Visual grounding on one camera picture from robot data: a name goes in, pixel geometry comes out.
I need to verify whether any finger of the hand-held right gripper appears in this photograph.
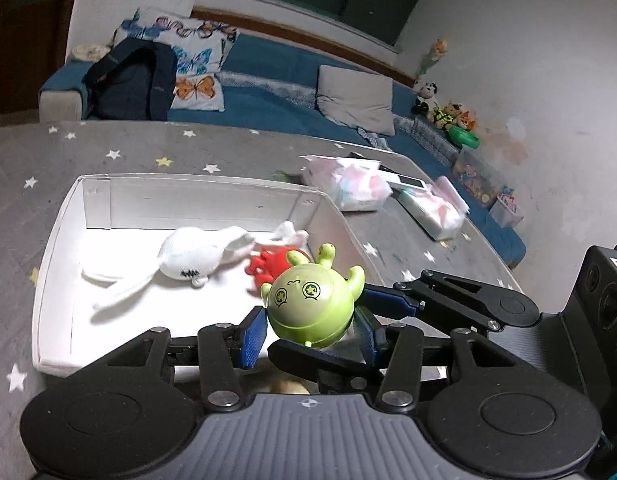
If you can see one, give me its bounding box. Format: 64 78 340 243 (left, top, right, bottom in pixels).
267 338 390 397
363 269 541 334

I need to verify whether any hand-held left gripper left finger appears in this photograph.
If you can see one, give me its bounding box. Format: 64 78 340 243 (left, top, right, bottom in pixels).
72 306 268 407

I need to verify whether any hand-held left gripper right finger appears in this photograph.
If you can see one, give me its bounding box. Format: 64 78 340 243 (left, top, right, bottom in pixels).
355 309 564 407

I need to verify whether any green round alien toy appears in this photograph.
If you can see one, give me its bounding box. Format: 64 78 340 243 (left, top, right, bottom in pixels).
260 243 365 349

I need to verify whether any white cardboard box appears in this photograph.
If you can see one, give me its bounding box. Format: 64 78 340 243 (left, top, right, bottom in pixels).
32 173 389 379

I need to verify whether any red crab toy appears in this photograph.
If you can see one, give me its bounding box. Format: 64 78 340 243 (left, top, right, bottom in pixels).
244 245 309 299

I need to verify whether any pink tissue pack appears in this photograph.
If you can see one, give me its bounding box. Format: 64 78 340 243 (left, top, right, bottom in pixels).
298 154 393 212
396 176 470 242

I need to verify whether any white plush toy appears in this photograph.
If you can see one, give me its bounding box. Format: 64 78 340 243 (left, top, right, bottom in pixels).
81 220 309 325

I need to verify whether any small clear plastic box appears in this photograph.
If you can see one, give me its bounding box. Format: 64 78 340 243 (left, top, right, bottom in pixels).
489 186 525 229

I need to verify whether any clear toy storage box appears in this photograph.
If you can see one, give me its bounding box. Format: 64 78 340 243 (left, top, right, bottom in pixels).
451 147 509 209

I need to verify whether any yellow black plush toy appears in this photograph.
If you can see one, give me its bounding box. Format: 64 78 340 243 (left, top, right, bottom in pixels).
431 105 455 130

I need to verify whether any orange plush toy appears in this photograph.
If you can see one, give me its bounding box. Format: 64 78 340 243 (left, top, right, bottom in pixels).
447 102 479 132

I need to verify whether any grey cushion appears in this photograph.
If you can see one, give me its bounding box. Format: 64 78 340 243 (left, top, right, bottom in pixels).
316 64 396 137

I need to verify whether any black and white plush cow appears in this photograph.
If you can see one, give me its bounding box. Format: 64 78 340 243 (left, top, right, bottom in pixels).
413 79 440 116

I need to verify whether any blue sofa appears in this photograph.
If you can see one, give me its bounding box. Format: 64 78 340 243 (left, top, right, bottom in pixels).
38 34 527 269

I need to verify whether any flower plush toy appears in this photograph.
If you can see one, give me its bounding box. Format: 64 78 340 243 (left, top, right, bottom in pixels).
419 36 449 76

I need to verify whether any black backpack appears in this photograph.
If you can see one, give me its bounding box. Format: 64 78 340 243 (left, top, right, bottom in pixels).
82 40 178 122

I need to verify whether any butterfly print pillow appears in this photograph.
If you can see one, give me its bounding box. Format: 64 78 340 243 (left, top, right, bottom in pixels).
112 7 238 112

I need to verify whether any cream plush toy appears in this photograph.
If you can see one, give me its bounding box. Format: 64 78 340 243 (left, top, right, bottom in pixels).
70 43 112 61

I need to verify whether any green toy ring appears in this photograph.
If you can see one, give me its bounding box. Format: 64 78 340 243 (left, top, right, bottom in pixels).
447 125 481 150

